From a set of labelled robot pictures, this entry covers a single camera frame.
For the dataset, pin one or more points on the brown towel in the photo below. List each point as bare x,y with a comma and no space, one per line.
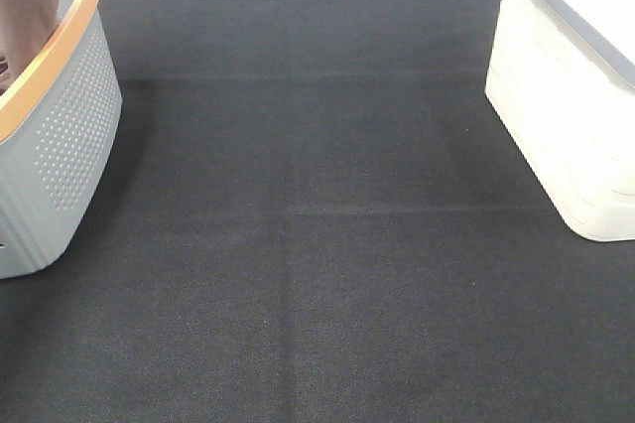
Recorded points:
5,76
26,26

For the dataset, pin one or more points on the white plastic storage box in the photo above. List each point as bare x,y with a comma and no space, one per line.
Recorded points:
561,79

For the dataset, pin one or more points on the grey basket with orange rim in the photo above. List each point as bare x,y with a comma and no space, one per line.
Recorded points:
59,120

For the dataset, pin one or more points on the black table cloth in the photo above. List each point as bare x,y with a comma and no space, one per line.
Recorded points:
311,213

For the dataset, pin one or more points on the brown towel in basket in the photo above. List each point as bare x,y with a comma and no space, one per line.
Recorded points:
5,76

